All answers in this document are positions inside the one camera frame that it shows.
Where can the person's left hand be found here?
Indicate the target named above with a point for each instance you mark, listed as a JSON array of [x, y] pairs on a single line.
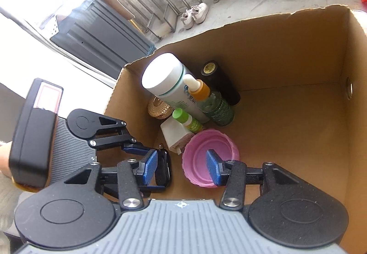
[[5, 159]]

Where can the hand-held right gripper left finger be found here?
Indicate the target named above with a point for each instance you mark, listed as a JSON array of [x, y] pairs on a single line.
[[150, 168]]

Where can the small green bottle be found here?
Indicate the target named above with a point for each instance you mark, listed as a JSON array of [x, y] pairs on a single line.
[[186, 119]]

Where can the white bottle with lid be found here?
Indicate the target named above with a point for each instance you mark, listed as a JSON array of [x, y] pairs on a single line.
[[163, 73]]

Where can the gold-lid dark jar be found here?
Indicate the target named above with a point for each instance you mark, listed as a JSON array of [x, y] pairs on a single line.
[[157, 106]]

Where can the dark grey cabinet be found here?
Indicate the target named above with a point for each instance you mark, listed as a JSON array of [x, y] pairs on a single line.
[[100, 36]]

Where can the white sneaker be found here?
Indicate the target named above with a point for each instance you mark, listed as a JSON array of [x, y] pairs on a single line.
[[200, 12], [187, 19]]

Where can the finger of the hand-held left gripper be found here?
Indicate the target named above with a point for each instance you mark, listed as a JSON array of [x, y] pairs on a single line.
[[134, 150], [156, 188]]

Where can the green dropper bottle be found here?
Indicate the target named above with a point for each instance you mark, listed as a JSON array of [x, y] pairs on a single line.
[[218, 107]]

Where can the pink plastic lid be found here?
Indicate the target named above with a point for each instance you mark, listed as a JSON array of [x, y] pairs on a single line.
[[197, 150]]

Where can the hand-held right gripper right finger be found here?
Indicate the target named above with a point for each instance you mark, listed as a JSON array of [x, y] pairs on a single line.
[[213, 168]]

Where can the cardboard box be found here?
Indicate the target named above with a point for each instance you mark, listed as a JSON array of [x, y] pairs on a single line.
[[286, 128]]

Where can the black cylinder bottle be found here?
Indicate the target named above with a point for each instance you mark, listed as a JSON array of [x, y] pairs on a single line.
[[220, 82]]

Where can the white charger plug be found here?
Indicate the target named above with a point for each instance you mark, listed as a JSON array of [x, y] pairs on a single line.
[[175, 135]]

